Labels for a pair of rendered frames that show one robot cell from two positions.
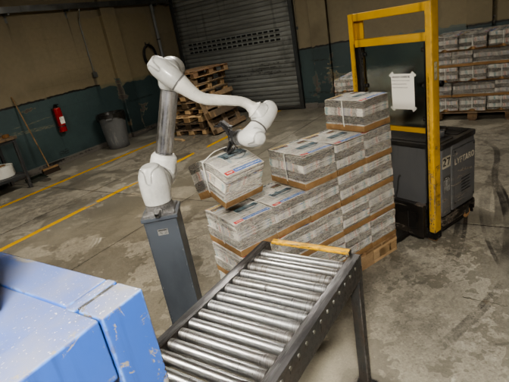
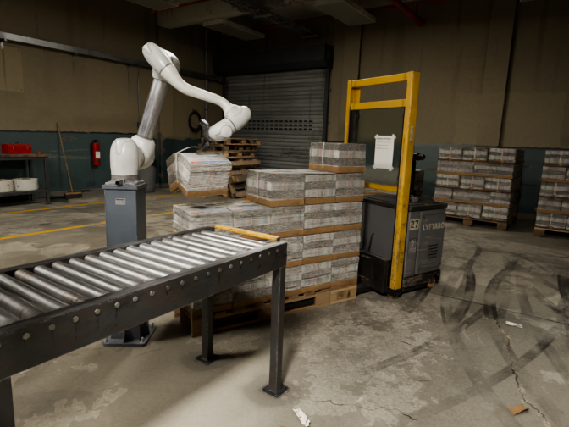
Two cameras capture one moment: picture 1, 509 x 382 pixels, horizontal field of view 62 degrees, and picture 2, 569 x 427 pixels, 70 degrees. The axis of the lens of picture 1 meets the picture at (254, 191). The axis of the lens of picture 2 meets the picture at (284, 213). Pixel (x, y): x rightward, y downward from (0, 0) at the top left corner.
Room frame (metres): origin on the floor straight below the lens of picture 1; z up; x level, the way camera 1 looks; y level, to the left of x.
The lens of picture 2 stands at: (-0.21, -0.39, 1.30)
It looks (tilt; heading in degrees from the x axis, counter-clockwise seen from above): 10 degrees down; 359
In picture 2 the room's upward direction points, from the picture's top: 2 degrees clockwise
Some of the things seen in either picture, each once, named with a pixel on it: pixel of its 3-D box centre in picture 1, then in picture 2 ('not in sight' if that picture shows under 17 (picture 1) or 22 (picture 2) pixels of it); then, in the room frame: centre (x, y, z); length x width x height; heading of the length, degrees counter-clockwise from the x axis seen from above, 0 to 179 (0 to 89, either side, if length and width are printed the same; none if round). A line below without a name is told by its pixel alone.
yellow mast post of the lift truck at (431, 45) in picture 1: (431, 126); (402, 185); (3.08, -1.40, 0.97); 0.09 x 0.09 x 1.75; 32
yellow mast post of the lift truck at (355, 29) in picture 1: (363, 120); (348, 177); (3.64, -1.05, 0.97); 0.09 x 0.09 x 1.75; 32
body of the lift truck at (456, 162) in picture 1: (423, 174); (396, 239); (3.56, -1.53, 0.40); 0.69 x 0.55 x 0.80; 32
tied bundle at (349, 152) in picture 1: (331, 151); (306, 186); (2.97, -0.61, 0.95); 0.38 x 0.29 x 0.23; 32
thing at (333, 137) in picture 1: (331, 136); (307, 171); (2.95, -0.61, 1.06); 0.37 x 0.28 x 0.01; 32
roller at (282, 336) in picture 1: (244, 326); (149, 263); (1.41, 0.14, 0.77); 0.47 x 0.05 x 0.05; 54
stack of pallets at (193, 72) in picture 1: (201, 99); (229, 165); (9.53, 0.81, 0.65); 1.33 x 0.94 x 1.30; 148
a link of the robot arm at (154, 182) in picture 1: (154, 182); (124, 156); (2.28, 0.55, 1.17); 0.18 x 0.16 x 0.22; 175
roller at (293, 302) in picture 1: (268, 298); (185, 253); (1.57, 0.02, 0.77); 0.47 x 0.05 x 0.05; 54
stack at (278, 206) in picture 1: (297, 239); (256, 257); (2.74, -0.24, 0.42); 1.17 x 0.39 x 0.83; 122
